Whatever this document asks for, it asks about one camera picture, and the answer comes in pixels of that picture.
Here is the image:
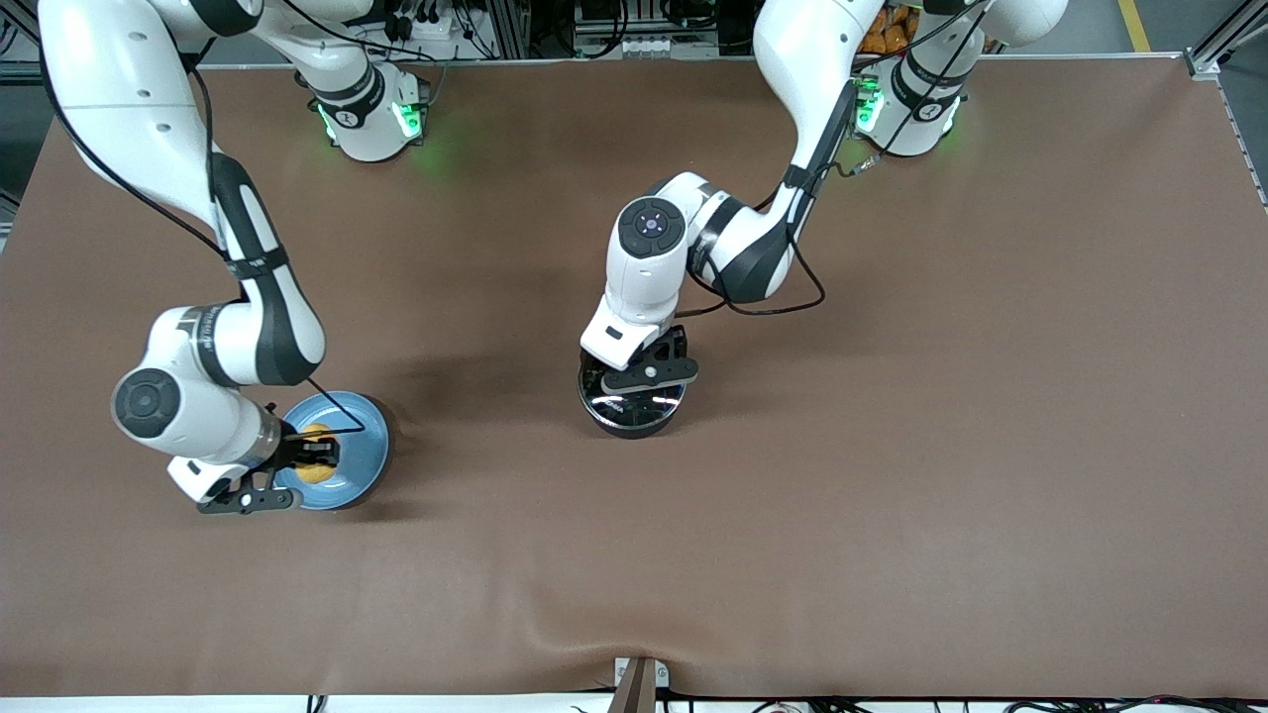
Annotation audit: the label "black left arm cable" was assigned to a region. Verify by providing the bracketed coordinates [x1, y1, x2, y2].
[684, 129, 883, 318]

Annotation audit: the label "black floor cables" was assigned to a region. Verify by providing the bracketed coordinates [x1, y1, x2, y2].
[753, 696, 1268, 713]

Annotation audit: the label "glass lid with blue knob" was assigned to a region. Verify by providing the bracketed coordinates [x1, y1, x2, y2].
[582, 381, 687, 427]

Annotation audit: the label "blue round plate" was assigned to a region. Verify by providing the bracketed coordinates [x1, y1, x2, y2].
[272, 391, 390, 511]

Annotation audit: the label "brown table cover mat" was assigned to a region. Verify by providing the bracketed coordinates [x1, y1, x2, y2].
[0, 54, 1268, 699]

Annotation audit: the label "bag of orange items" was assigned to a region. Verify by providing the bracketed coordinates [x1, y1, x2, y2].
[857, 5, 917, 55]

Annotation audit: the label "aluminium equipment rack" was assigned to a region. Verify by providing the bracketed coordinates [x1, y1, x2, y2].
[485, 0, 764, 58]

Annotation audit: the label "small metal table bracket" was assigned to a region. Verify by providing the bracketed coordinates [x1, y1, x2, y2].
[614, 656, 670, 690]

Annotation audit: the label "yellow potato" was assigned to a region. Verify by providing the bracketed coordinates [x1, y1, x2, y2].
[297, 424, 340, 484]

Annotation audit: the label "black pot with blue handle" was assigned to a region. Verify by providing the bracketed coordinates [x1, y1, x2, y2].
[578, 352, 689, 439]

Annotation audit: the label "white terminal strip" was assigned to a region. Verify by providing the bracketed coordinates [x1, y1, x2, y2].
[573, 35, 719, 60]

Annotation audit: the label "white power strip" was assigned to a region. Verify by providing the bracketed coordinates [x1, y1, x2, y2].
[391, 8, 459, 43]

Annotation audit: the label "brown strap strip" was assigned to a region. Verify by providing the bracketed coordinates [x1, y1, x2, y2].
[606, 659, 657, 713]

